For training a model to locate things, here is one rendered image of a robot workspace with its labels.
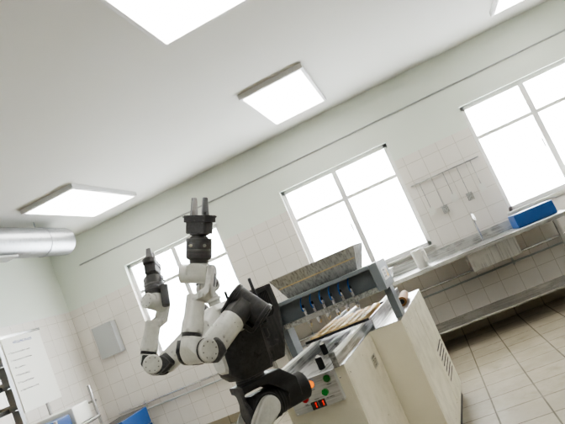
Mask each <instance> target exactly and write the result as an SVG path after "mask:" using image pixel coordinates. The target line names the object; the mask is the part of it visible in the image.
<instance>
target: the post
mask: <svg viewBox="0 0 565 424"><path fill-rule="evenodd" d="M1 360H2V361H3V366H4V368H0V380H1V382H2V384H4V383H7V382H8V381H9V383H10V385H11V388H12V389H10V390H6V391H4V392H5V395H6V397H7V400H8V403H9V405H13V404H15V403H17V406H18V411H15V412H14V413H12V414H13V419H14V421H15V424H27V421H26V419H25V416H24V412H23V409H22V406H21V404H20V401H19V399H18V395H17V392H16V389H15V387H14V384H13V380H12V377H11V374H10V372H9V370H8V365H7V363H6V360H5V357H4V355H3V350H2V348H1V345H0V361H1Z"/></svg>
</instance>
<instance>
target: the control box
mask: <svg viewBox="0 0 565 424"><path fill-rule="evenodd" d="M324 375H329V376H330V381H329V382H325V381H324V380H323V377H324ZM307 379H308V380H309V381H312V382H313V383H314V387H313V388H312V395H311V396H310V397H309V401H308V402H307V403H303V402H301V403H299V404H297V405H296V406H294V407H293V408H294V410H295V412H296V415H297V416H301V415H303V414H306V413H309V412H311V411H315V410H318V409H320V408H323V407H326V406H328V405H332V404H335V403H337V402H340V401H343V400H345V399H346V395H345V392H344V390H343V389H342V386H341V383H340V380H339V379H338V377H337V374H336V371H335V369H334V368H331V369H328V370H326V371H324V372H321V373H319V374H315V375H313V376H310V377H308V378H307ZM322 389H327V390H328V391H329V394H328V395H327V396H324V395H322ZM321 400H322V401H323V402H324V403H325V406H322V405H323V404H322V405H321V403H322V401H321ZM320 401H321V403H320ZM314 402H315V403H316V405H317V406H318V407H317V409H315V408H316V407H315V408H314V405H315V404H314V405H313V403H314Z"/></svg>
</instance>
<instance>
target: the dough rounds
mask: <svg viewBox="0 0 565 424"><path fill-rule="evenodd" d="M379 306H380V303H379V302H378V303H376V304H374V305H372V307H371V306H368V307H366V308H364V310H363V309H361V310H358V311H356V313H354V312H353V313H350V314H349V315H347V316H342V317H341V318H339V319H338V320H337V319H336V320H333V321H331V322H330V323H329V324H328V325H326V326H325V327H324V328H322V330H320V331H319V332H318V333H316V334H315V335H314V336H313V337H311V338H310V341H311V340H313V339H315V338H317V337H321V336H323V335H325V334H328V333H330V332H333V331H336V330H339V329H341V328H343V327H345V326H349V325H351V324H353V323H356V322H358V321H362V320H364V319H366V318H369V319H370V317H371V315H372V314H373V313H374V312H375V311H376V310H377V309H378V307H379Z"/></svg>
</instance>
